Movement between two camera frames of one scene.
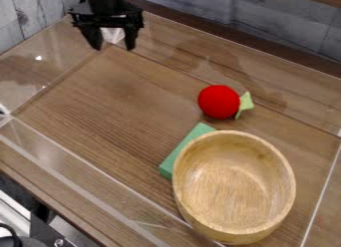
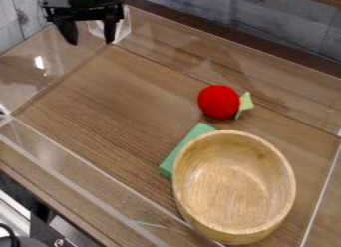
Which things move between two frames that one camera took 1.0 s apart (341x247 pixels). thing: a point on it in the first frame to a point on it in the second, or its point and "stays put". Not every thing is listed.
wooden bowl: [233, 187] stays put
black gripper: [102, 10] to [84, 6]
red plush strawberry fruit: [221, 103] stays put
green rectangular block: [169, 163] stays put
